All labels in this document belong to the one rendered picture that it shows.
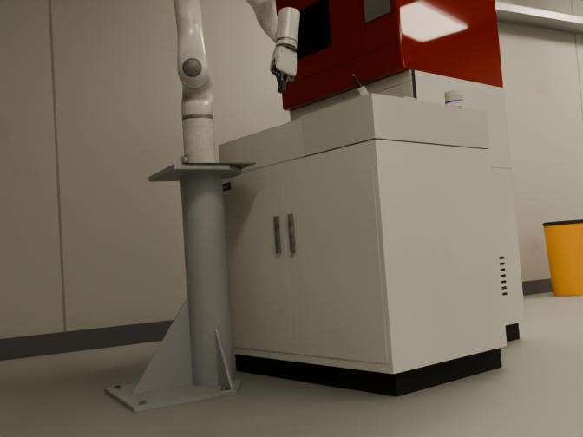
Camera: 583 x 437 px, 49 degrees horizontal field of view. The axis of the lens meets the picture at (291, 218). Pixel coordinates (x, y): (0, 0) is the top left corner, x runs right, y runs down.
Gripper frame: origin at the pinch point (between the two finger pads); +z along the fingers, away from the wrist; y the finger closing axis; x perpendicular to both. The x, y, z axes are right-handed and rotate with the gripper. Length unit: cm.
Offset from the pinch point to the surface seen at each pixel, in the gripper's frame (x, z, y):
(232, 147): -29.1, 19.2, 0.4
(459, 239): 50, 55, -47
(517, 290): 16, 61, -139
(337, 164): 31.8, 35.2, -3.0
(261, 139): -9.3, 19.3, 0.3
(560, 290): -86, 31, -365
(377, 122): 50, 24, -2
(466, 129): 50, 13, -48
